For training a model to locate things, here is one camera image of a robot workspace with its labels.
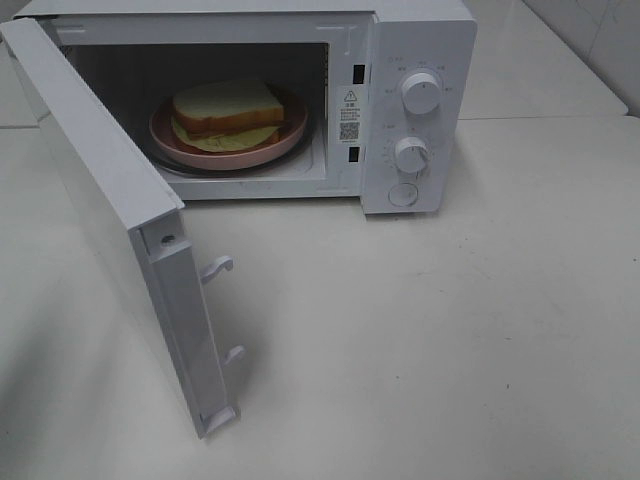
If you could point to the white upper microwave knob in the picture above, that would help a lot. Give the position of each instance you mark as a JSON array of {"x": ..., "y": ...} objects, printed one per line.
[{"x": 421, "y": 92}]

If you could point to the white lower microwave knob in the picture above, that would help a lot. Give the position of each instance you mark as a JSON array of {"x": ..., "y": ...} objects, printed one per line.
[{"x": 411, "y": 155}]

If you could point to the round door release button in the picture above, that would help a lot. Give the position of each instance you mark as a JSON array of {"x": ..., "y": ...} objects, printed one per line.
[{"x": 403, "y": 195}]

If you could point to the white microwave knob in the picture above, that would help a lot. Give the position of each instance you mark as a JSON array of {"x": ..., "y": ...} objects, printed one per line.
[
  {"x": 421, "y": 92},
  {"x": 411, "y": 155}
]

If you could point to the pink round plate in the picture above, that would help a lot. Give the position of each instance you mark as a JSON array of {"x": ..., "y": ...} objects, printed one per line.
[{"x": 236, "y": 151}]

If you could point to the white bread sandwich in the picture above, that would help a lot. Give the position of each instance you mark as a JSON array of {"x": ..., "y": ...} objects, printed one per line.
[{"x": 226, "y": 107}]

